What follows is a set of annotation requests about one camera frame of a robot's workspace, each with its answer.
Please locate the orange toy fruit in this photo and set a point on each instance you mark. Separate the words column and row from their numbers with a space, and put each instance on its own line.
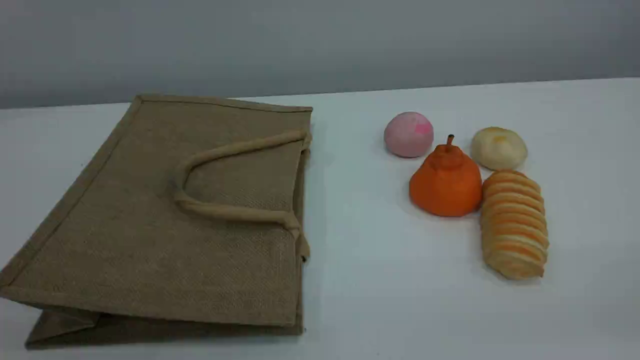
column 445, row 187

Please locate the brown jute tote bag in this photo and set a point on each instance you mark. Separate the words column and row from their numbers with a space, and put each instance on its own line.
column 150, row 240

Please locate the pink toy peach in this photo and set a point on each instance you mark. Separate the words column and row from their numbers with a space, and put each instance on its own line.
column 407, row 136

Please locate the round cream bun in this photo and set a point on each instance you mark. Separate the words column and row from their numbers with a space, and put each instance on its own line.
column 500, row 150

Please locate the striped long bread roll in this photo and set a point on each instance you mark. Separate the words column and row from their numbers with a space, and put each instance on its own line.
column 515, row 230

